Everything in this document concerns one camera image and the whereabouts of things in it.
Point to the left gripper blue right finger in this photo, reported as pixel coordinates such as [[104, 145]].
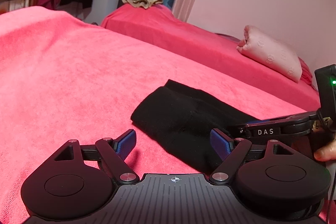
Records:
[[221, 143]]

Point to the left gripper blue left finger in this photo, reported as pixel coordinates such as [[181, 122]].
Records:
[[125, 143]]

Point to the black pants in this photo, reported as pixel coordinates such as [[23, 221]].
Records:
[[180, 118]]

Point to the person's right hand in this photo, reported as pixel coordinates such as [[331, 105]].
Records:
[[326, 153]]

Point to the folded red quilt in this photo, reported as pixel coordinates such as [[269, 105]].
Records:
[[306, 75]]

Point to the light pink pillow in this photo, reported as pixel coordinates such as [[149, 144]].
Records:
[[270, 52]]

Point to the pink blanket on bed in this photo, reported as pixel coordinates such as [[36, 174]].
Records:
[[64, 79]]

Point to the red bed sheet mattress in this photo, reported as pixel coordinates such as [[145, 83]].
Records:
[[157, 26]]

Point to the beige cloth on bed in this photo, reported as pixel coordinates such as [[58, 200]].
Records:
[[145, 4]]

